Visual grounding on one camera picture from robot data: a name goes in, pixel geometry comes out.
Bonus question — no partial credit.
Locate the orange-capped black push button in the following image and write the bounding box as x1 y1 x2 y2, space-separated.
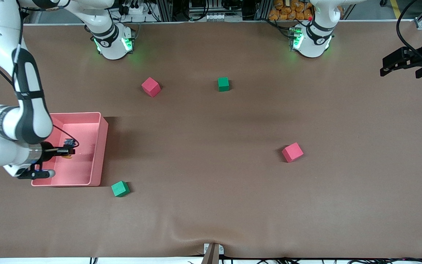
64 139 76 159

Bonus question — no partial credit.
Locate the pink plastic tray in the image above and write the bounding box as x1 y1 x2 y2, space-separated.
31 112 109 187

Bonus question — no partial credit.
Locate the pink foam cube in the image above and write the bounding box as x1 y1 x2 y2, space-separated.
282 142 304 163
141 77 161 98

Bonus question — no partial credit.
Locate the bag of orange items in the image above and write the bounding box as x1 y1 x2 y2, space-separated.
268 0 314 21

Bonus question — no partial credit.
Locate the white power strip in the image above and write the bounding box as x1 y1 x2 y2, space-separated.
120 0 146 16

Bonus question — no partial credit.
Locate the brown table cloth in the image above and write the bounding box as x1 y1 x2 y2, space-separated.
0 20 422 259

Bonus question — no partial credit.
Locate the black equipment rack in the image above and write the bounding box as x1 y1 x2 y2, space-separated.
152 0 270 22

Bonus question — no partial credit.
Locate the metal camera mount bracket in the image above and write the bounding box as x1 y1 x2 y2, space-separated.
201 243 225 264

